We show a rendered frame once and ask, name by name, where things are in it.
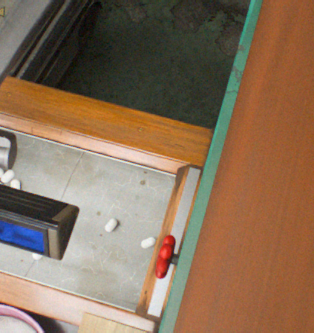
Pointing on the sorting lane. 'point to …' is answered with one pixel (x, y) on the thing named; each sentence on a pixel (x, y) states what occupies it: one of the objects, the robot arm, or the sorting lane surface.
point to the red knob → (166, 257)
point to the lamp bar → (31, 221)
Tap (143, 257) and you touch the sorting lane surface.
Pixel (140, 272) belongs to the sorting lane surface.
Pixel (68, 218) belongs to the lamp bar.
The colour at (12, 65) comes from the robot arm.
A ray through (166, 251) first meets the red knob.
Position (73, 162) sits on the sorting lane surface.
